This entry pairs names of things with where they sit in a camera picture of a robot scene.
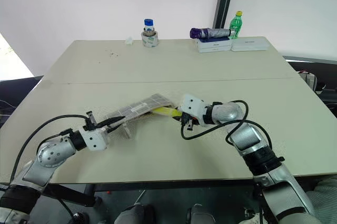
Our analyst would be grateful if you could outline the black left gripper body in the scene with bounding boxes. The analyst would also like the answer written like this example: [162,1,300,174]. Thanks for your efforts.
[83,110,106,133]

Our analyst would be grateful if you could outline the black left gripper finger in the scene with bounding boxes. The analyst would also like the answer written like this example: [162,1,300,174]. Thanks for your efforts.
[105,122,124,133]
[96,116,125,127]

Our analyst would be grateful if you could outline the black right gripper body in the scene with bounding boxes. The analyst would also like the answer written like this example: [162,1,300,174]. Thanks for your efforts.
[178,112,197,131]

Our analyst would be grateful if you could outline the yellow highlighter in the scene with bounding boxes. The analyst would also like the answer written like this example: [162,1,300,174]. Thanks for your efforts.
[153,106,183,118]

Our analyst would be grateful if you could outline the grid pattern zip pouch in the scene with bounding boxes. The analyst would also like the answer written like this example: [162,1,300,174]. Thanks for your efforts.
[103,93,176,139]

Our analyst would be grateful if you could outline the small dark crumbs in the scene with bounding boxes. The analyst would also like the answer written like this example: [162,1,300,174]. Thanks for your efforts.
[97,50,118,64]

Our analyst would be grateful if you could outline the white box dark blue lid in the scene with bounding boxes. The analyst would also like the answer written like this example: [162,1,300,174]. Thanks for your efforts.
[195,37,233,54]

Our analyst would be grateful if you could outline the white tape roll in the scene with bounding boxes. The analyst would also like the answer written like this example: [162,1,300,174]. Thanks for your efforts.
[141,30,160,48]

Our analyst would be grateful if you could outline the dark side table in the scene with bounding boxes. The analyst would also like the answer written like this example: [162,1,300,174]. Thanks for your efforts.
[0,75,45,128]

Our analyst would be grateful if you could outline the purple grey folded umbrella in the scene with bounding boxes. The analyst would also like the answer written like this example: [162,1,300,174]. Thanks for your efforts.
[190,27,233,39]

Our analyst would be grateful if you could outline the blue capped white bottle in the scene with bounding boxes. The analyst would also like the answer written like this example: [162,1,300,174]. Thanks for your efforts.
[143,18,155,37]

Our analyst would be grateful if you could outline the dark rounded grey shape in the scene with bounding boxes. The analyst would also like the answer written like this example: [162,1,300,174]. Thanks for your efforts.
[186,203,212,224]
[114,202,156,224]

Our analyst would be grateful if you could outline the flat white box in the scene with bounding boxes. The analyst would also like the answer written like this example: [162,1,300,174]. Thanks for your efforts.
[231,36,270,52]

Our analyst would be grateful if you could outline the green bottle yellow cap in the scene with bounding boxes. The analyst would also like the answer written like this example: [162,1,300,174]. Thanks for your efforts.
[229,11,244,40]

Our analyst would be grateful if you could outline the black side desk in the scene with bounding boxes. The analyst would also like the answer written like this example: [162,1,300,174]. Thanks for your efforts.
[282,55,337,120]

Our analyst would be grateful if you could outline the grey ribbed fabric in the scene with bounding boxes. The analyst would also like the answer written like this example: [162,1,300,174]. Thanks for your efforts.
[306,174,337,210]

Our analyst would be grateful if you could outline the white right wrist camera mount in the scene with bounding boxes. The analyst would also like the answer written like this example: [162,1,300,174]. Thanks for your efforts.
[179,93,209,127]

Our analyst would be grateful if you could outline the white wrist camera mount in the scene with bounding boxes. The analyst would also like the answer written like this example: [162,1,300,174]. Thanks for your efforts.
[78,126,110,152]
[179,93,209,127]

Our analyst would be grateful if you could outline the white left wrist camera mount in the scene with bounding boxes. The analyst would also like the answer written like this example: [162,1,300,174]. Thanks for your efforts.
[78,126,110,152]

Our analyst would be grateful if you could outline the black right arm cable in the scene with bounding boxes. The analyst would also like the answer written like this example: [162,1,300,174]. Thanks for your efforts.
[180,99,273,157]

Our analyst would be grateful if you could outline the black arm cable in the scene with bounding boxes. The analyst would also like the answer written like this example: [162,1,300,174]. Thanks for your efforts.
[9,114,89,184]
[180,99,273,157]

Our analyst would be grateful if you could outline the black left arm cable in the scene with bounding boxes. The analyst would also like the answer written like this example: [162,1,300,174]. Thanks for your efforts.
[9,114,89,184]

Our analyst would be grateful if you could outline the black table frame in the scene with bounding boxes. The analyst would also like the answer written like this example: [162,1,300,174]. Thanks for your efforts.
[41,179,264,208]

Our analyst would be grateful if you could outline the small white device with wires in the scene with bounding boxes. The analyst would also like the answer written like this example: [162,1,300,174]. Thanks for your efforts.
[298,69,317,89]

